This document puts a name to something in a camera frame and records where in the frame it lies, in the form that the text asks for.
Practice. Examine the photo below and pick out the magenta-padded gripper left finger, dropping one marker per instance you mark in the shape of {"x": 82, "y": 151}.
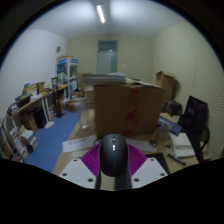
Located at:
{"x": 78, "y": 171}

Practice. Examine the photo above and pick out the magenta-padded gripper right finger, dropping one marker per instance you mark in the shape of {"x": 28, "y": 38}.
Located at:
{"x": 148, "y": 171}

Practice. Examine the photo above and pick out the black computer mouse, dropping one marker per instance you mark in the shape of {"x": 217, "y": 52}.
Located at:
{"x": 114, "y": 155}

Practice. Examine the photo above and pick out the white paper sheet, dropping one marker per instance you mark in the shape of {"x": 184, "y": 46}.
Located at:
{"x": 78, "y": 144}
{"x": 141, "y": 145}

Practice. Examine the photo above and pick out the black marker pen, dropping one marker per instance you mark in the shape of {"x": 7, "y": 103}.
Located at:
{"x": 176, "y": 159}

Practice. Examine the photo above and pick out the clear plastic cup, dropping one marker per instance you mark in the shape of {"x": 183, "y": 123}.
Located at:
{"x": 161, "y": 135}

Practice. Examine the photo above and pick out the white open book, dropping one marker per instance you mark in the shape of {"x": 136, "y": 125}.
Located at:
{"x": 182, "y": 145}

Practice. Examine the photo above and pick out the blue book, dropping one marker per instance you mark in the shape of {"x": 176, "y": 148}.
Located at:
{"x": 173, "y": 127}

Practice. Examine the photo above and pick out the clear glass jar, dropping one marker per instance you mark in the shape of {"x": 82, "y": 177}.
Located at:
{"x": 86, "y": 115}

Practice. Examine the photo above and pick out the open low cardboard box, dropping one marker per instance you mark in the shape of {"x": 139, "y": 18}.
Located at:
{"x": 71, "y": 105}

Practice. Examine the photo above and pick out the large brown cardboard box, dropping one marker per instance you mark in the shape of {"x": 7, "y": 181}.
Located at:
{"x": 113, "y": 110}

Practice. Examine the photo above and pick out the black monitor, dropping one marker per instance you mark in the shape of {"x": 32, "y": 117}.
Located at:
{"x": 196, "y": 115}

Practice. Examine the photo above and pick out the black tall stand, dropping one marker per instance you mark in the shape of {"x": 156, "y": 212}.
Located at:
{"x": 58, "y": 100}

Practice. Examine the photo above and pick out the wooden side desk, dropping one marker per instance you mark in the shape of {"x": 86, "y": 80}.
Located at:
{"x": 28, "y": 103}

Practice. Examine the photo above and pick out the stacked brown cardboard boxes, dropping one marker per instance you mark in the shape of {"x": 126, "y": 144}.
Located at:
{"x": 83, "y": 85}

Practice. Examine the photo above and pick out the small upright cardboard box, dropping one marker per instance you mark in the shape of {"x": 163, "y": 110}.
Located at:
{"x": 165, "y": 83}

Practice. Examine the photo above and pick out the stack of papers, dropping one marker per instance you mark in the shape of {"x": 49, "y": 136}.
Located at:
{"x": 106, "y": 79}

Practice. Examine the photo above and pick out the blue white glass cabinet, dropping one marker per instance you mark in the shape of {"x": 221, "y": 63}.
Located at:
{"x": 66, "y": 75}

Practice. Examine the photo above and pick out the grey door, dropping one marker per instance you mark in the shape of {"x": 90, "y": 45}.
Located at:
{"x": 107, "y": 60}

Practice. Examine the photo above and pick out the ceiling tube light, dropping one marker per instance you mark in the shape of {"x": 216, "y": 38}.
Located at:
{"x": 101, "y": 14}

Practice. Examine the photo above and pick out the round wall clock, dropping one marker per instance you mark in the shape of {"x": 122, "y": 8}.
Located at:
{"x": 58, "y": 49}

